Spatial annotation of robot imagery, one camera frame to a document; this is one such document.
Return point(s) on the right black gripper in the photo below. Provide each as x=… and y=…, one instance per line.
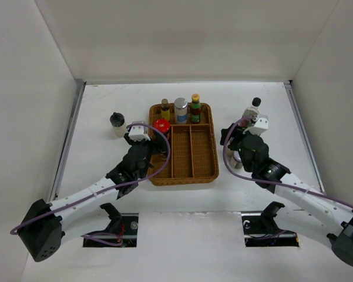
x=236, y=133

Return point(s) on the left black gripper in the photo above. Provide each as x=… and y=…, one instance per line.
x=160, y=138

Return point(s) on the black cap spice bottle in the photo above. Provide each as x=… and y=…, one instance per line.
x=163, y=154

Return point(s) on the red lid chili sauce jar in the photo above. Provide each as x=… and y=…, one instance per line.
x=163, y=126

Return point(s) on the cork top yellow label bottle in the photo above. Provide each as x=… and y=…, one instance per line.
x=165, y=110

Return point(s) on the silver lid blue label jar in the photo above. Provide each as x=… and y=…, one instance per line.
x=180, y=110

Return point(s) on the yellow cap green label bottle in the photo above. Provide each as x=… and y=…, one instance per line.
x=195, y=108

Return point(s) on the steel top glass grinder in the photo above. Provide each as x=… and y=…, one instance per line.
x=229, y=152

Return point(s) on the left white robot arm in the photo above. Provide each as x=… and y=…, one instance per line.
x=89, y=213

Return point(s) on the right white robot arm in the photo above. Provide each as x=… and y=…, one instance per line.
x=320, y=217

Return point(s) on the small white red lid jar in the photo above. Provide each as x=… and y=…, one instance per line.
x=235, y=162

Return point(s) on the black cap soy sauce bottle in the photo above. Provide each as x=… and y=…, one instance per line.
x=251, y=113

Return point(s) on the black lid shaker jar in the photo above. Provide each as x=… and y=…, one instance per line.
x=118, y=123

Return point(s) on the brown wicker divided basket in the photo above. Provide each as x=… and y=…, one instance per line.
x=193, y=158

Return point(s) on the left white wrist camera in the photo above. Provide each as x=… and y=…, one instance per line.
x=138, y=131

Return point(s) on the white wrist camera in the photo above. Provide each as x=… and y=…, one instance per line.
x=138, y=131
x=258, y=126

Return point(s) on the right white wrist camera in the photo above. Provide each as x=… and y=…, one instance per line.
x=258, y=126

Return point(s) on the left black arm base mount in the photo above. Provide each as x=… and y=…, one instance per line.
x=119, y=229

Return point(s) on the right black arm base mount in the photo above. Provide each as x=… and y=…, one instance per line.
x=260, y=229

